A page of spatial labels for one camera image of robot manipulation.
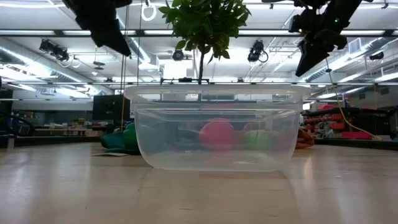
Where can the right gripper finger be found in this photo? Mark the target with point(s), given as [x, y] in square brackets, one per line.
[308, 59]

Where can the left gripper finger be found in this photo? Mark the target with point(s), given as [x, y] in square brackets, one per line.
[113, 40]

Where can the light green toy cabbage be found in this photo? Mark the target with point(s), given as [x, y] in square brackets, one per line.
[259, 140]

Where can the green toy bell pepper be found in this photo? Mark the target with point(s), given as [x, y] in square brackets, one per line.
[130, 137]

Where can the dark green cloth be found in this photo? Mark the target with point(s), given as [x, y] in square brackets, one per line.
[113, 141]

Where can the clear plastic tupperware container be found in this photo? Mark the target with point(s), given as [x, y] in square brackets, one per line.
[155, 161]

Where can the white ceiling vent grille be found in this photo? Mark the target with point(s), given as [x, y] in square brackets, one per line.
[354, 45]

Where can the small black ceiling fixture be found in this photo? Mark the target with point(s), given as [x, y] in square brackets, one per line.
[377, 56]

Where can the black monitor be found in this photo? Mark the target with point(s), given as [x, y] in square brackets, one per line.
[109, 109]

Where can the shelf with red bins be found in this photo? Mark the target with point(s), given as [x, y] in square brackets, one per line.
[335, 126]

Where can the orange cloth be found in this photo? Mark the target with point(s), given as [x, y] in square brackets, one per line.
[306, 140]

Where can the black overhead clamp bar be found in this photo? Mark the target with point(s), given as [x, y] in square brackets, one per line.
[185, 80]

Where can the potted tree in black pot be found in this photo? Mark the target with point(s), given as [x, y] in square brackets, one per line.
[205, 18]

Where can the cluttered wooden workbench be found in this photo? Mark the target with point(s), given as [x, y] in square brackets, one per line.
[68, 132]

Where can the black ceiling camera cluster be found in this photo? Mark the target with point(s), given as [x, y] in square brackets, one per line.
[54, 49]

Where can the round black ceiling camera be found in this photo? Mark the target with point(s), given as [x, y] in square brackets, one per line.
[178, 55]

